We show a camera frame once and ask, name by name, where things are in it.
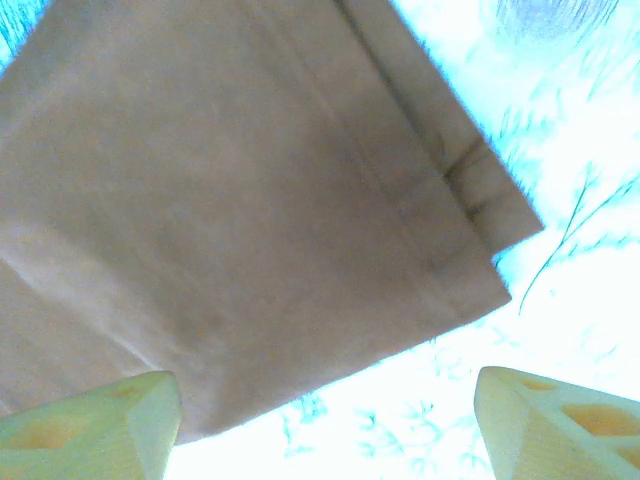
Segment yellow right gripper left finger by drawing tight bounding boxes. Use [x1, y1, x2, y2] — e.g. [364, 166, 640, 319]
[0, 369, 182, 480]

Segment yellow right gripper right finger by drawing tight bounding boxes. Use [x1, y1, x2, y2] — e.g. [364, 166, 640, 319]
[473, 366, 640, 480]

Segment brown trousers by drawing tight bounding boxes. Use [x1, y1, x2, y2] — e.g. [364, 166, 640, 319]
[0, 0, 545, 446]

